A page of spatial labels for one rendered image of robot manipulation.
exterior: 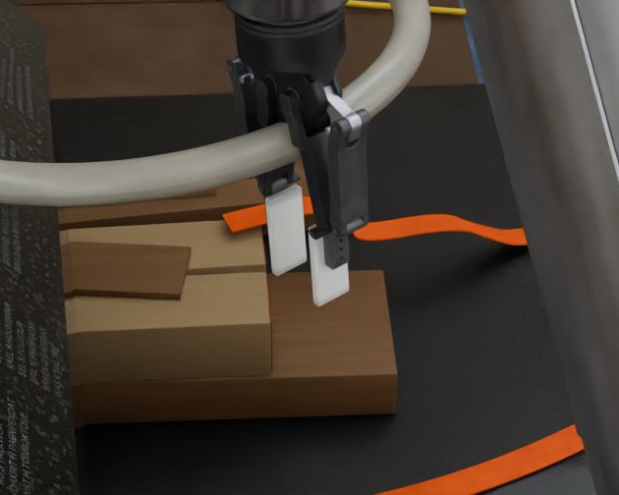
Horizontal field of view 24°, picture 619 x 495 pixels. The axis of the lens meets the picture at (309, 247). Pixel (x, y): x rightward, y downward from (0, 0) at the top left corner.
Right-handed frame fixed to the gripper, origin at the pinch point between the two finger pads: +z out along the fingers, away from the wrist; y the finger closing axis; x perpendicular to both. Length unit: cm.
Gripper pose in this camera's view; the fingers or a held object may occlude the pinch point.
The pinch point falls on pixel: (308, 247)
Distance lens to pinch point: 107.3
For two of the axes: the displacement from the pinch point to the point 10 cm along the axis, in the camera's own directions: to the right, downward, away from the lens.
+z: 0.6, 8.1, 5.8
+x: -7.8, 4.0, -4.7
